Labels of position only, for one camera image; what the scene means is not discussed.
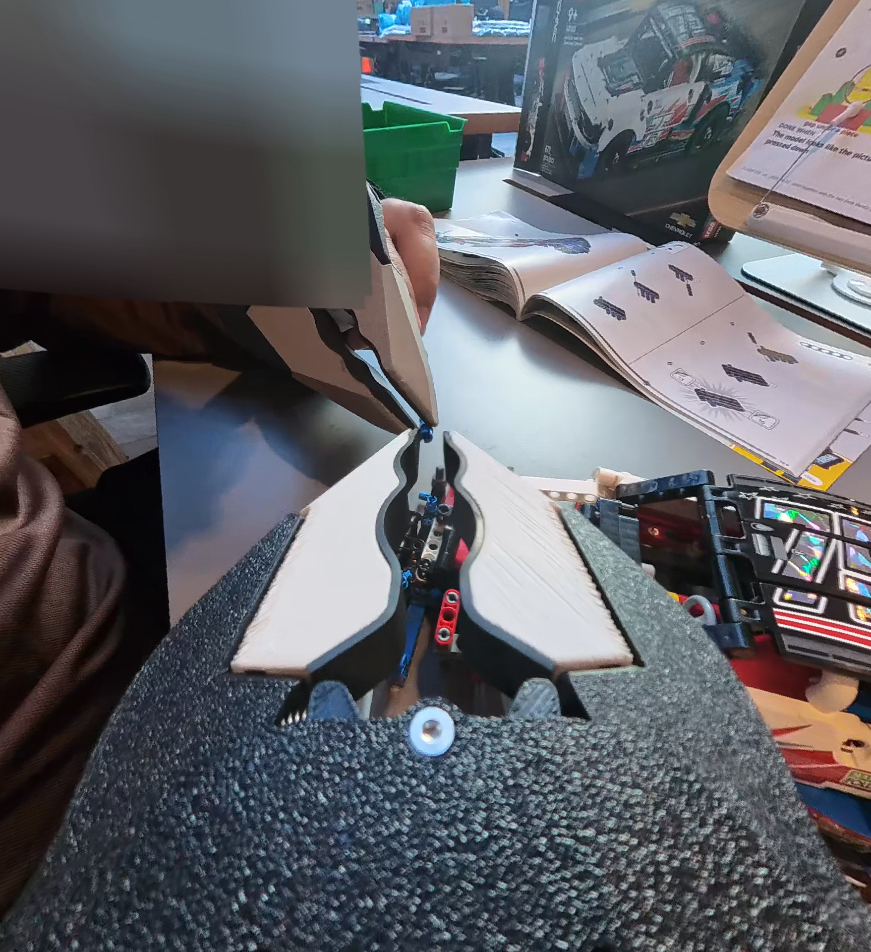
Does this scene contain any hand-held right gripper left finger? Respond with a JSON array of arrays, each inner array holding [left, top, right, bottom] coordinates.
[[231, 427, 421, 696]]

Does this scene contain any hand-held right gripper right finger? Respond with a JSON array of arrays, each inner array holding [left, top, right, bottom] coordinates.
[[443, 430, 636, 690]]

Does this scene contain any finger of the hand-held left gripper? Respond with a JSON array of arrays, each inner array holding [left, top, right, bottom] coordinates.
[[330, 250, 441, 428], [248, 305, 417, 434]]

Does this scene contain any toy brick race car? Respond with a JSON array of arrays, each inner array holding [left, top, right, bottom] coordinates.
[[387, 465, 871, 916]]

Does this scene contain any grey desk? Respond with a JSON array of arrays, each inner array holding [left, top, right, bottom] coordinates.
[[154, 152, 871, 629]]

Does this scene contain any person's left hand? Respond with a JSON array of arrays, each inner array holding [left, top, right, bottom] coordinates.
[[379, 197, 441, 336]]

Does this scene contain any green plastic bin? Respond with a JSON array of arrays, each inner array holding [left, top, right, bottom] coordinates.
[[361, 102, 467, 213]]

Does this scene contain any wood edged grey table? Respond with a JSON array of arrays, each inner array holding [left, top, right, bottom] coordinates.
[[359, 73, 523, 138]]

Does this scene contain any cardboard box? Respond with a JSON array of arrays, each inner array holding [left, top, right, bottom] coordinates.
[[409, 3, 475, 40]]

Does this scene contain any black office chair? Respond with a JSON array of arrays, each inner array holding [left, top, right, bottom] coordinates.
[[0, 350, 152, 428]]

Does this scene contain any open instruction booklet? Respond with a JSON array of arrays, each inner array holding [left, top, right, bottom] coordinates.
[[434, 210, 871, 488]]

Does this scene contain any race car set box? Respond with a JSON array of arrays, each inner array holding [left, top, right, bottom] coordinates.
[[506, 0, 808, 245]]

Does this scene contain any silver stand base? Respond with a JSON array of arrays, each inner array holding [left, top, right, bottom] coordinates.
[[740, 251, 871, 351]]

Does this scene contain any wooden clipboard with instruction sheet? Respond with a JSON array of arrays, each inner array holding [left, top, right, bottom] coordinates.
[[706, 0, 871, 261]]

